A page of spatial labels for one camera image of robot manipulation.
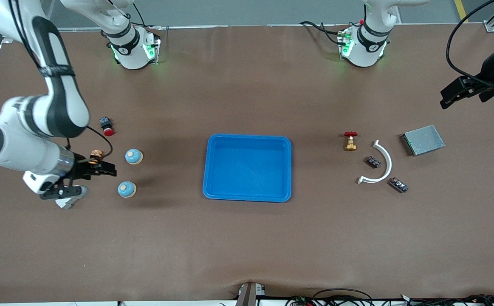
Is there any white circuit breaker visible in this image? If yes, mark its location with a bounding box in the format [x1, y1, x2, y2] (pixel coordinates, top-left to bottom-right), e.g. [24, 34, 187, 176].
[56, 187, 88, 210]

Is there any red button with dark body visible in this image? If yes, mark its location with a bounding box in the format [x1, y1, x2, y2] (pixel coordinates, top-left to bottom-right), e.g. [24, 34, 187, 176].
[99, 117, 115, 137]

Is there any grey metal box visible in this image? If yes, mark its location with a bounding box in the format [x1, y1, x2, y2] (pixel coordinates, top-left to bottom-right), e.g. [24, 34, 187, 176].
[401, 125, 446, 157]

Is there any white curved plastic clip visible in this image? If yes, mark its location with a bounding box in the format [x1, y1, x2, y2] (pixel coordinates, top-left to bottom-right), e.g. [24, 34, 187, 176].
[358, 140, 392, 184]

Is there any blue plastic tray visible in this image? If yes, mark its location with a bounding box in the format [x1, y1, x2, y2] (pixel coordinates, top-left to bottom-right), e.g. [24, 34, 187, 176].
[203, 134, 292, 203]

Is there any brown table cover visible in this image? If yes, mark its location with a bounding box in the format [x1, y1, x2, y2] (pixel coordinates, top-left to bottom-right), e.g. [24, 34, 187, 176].
[0, 23, 494, 303]

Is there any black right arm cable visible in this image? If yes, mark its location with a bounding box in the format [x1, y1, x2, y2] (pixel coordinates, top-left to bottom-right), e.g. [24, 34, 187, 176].
[7, 0, 114, 163]

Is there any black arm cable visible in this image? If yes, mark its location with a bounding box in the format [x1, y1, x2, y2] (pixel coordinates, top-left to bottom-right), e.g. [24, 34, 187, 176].
[7, 0, 114, 163]
[446, 0, 494, 88]

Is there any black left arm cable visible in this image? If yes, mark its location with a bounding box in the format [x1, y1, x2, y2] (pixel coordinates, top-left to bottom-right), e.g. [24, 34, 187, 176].
[446, 0, 494, 88]

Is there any black base cable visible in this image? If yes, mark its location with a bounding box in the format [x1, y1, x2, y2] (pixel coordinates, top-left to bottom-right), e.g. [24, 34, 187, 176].
[300, 20, 347, 45]

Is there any grey metal clamp bracket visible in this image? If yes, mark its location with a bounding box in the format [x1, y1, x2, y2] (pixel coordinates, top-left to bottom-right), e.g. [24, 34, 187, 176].
[236, 283, 266, 306]

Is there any black cable bundle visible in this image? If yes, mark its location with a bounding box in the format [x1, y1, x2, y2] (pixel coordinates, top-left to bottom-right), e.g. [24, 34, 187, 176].
[400, 294, 494, 306]

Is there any black looped cable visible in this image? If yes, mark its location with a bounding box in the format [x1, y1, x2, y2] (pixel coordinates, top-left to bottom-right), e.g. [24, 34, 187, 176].
[313, 289, 373, 306]

